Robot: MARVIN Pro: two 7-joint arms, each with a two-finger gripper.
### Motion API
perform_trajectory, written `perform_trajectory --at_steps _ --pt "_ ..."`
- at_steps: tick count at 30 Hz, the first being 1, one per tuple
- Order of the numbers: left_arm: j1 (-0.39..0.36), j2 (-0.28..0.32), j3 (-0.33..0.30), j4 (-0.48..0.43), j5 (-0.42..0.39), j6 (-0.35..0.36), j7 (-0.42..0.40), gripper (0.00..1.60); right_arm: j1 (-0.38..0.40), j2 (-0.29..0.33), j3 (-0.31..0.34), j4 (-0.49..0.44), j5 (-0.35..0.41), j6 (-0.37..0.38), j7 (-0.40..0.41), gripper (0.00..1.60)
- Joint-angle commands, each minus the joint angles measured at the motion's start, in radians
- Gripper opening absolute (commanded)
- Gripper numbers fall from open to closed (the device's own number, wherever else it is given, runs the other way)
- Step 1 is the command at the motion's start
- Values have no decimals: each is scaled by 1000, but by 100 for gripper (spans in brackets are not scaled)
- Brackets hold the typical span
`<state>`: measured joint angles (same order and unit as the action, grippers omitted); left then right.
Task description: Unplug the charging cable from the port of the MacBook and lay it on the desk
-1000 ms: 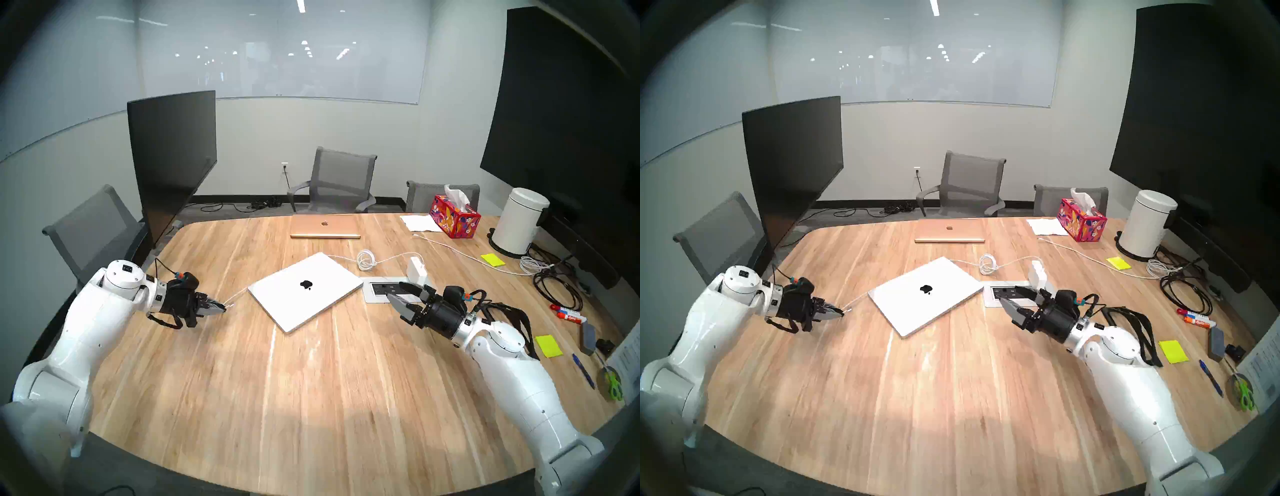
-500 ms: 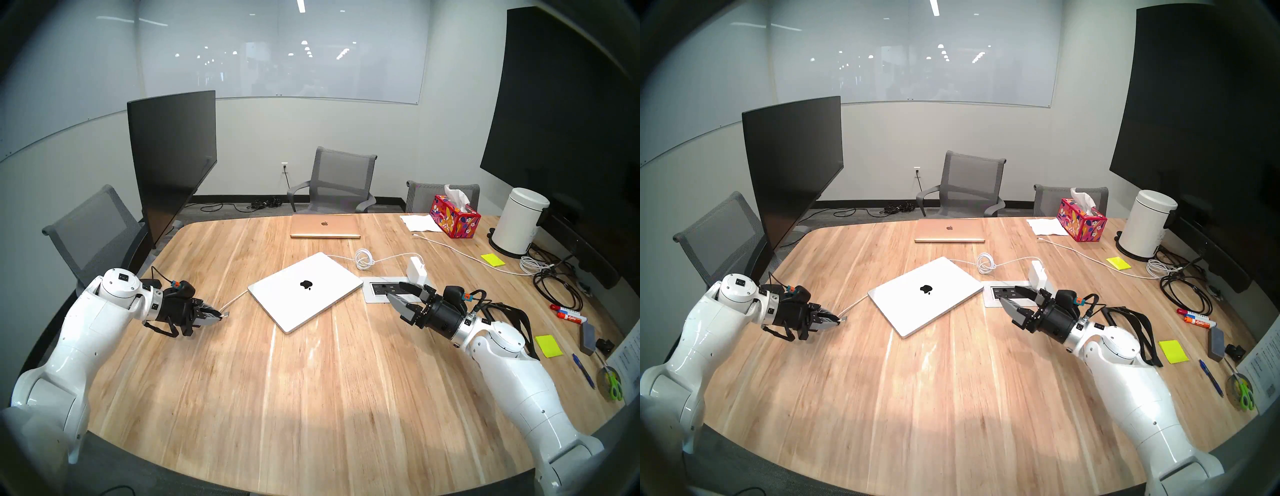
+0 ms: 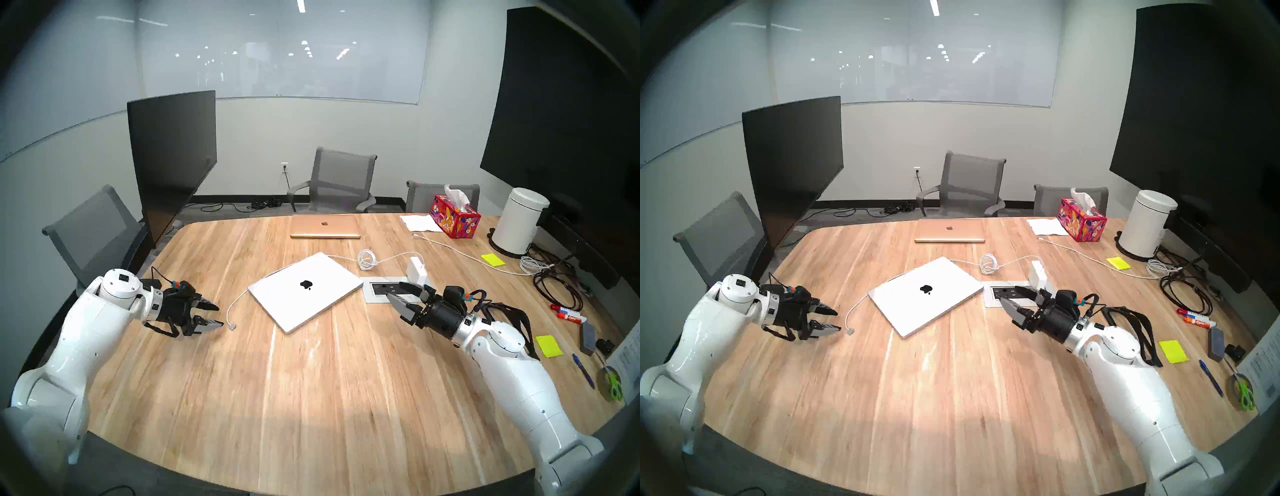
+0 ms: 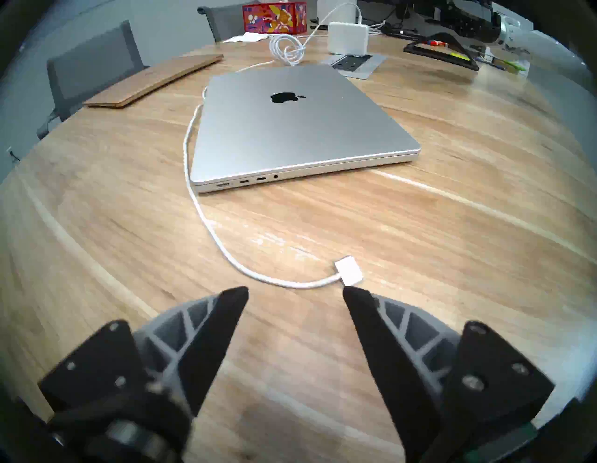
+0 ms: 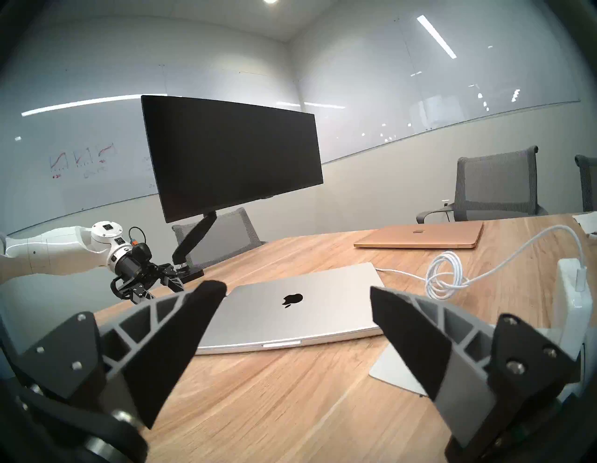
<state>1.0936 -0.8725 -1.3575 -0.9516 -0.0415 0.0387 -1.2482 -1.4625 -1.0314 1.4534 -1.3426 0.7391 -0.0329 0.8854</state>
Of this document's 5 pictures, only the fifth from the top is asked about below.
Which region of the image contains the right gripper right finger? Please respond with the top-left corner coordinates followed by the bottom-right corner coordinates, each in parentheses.
top-left (370, 286), bottom-right (583, 449)

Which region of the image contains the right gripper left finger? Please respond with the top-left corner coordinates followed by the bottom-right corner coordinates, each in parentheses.
top-left (14, 280), bottom-right (228, 430)

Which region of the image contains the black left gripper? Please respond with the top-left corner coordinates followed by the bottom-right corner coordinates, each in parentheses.
top-left (114, 254), bottom-right (185, 305)

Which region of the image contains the white MacBook charging cable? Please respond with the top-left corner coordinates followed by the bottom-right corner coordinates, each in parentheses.
top-left (375, 225), bottom-right (584, 300)

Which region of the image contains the silver desk power outlet box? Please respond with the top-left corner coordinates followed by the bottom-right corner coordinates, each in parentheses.
top-left (368, 343), bottom-right (432, 398)

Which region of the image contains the silver MacBook laptop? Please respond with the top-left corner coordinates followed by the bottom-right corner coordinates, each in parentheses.
top-left (194, 262), bottom-right (387, 355)

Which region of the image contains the gold MacBook laptop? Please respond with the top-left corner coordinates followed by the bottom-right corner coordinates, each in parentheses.
top-left (354, 221), bottom-right (484, 249)

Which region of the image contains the grey mesh office chair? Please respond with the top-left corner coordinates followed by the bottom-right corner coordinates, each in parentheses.
top-left (172, 208), bottom-right (263, 271)
top-left (575, 155), bottom-right (597, 213)
top-left (417, 146), bottom-right (548, 224)

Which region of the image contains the black curved wide monitor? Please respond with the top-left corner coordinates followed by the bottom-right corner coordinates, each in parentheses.
top-left (141, 95), bottom-right (324, 224)

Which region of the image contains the white power adapter brick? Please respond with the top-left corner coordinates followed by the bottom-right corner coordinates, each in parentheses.
top-left (555, 258), bottom-right (596, 358)

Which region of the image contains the plain glass whiteboard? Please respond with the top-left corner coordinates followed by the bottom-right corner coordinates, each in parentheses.
top-left (298, 18), bottom-right (583, 164)

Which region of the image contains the black left gripper cable loop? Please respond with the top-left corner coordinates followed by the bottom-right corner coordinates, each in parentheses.
top-left (110, 275), bottom-right (137, 300)

